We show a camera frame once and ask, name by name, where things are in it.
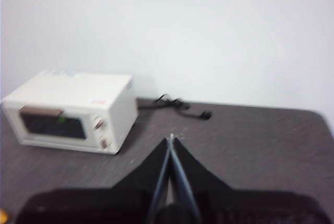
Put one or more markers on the round oven timer knob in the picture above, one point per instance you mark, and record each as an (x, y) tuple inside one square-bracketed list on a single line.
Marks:
[(105, 143)]

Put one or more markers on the white Toshiba toaster oven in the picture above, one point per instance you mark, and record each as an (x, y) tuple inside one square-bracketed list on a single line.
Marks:
[(78, 91)]

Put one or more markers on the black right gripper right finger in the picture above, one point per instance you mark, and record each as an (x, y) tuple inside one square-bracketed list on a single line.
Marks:
[(248, 208)]

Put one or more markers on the round oven temperature knob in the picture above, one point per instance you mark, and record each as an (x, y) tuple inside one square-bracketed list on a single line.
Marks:
[(99, 125)]

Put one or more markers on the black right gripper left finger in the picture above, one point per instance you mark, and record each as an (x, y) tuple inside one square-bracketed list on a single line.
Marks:
[(104, 208)]

